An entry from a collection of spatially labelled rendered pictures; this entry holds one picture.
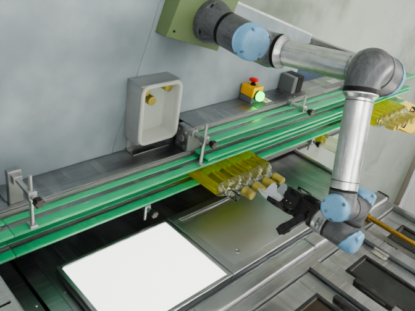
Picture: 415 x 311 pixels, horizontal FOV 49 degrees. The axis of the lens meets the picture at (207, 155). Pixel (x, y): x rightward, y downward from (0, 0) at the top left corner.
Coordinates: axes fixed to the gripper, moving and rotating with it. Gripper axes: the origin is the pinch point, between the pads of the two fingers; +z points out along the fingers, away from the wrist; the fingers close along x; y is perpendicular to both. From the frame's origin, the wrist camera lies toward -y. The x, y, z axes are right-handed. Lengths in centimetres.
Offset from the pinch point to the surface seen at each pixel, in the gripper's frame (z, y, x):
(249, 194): 6.4, -4.5, -2.6
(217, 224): 11.4, -20.2, 0.7
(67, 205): 30, -22, 52
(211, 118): 37.3, 11.8, -4.8
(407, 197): 106, -72, -657
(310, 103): 30, 30, -60
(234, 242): 1.0, -20.7, 2.0
